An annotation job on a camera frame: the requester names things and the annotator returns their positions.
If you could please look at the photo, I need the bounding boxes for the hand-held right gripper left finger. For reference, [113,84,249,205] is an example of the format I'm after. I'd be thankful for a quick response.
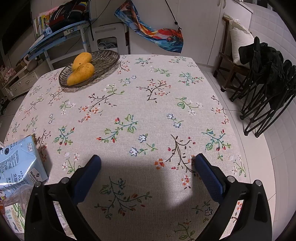
[24,154,102,241]

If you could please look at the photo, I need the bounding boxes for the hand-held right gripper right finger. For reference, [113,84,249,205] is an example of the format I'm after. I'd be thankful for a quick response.
[194,153,272,241]

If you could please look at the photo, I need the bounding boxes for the blue milk carton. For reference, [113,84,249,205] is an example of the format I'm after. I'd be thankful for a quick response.
[0,134,49,200]

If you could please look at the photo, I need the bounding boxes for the printed snack packet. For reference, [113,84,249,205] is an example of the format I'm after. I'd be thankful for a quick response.
[0,184,31,234]

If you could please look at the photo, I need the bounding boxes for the floral tablecloth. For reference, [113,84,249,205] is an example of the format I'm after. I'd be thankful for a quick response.
[3,54,251,241]

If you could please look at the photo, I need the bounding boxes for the yellow mango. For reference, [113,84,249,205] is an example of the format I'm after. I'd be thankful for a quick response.
[72,52,92,71]
[67,62,95,86]

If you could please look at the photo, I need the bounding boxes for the black slippers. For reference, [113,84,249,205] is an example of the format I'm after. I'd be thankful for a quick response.
[0,96,8,115]

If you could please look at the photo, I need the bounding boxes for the woven oval basket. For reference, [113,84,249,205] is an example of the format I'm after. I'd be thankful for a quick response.
[58,50,120,88]

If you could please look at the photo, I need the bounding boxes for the white TV cabinet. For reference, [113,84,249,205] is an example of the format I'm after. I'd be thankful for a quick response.
[0,66,40,100]

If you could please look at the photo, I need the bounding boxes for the wooden chair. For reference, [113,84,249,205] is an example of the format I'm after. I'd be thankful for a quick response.
[213,15,250,93]

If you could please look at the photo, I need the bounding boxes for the pink kettlebell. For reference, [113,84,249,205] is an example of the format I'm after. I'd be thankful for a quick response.
[23,56,40,71]

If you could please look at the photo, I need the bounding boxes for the pink floral box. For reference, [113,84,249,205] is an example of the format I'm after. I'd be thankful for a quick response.
[0,66,13,80]

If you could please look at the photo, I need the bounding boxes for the white pillow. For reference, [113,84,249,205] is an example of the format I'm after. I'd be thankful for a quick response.
[223,15,255,65]

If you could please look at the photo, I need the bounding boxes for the white plastic stool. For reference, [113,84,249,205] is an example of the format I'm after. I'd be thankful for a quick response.
[94,24,127,55]

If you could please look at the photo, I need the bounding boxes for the blue study desk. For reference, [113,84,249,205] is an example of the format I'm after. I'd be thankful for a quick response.
[20,17,93,67]

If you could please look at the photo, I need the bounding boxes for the colourful tote bag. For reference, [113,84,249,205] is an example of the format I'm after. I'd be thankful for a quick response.
[114,0,184,54]

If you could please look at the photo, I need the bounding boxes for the row of books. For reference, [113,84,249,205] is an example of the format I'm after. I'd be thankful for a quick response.
[33,7,58,39]

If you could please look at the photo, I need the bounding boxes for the dark striped backpack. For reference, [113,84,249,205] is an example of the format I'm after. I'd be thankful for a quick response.
[49,0,90,33]

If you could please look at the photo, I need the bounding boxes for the bundle of white cables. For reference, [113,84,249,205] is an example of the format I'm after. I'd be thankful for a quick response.
[97,38,116,50]

